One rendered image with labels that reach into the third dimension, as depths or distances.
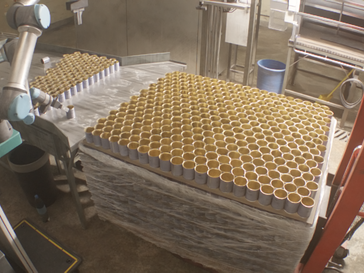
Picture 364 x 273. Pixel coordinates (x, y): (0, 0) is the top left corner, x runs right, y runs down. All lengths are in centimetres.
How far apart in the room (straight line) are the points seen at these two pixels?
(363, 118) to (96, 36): 450
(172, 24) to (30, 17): 324
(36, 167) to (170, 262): 140
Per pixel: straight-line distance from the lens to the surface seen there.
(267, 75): 454
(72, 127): 218
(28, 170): 281
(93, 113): 229
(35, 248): 248
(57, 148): 234
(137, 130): 188
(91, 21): 546
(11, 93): 133
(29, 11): 144
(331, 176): 217
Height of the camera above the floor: 221
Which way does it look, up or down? 34 degrees down
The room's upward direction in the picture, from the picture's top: 2 degrees clockwise
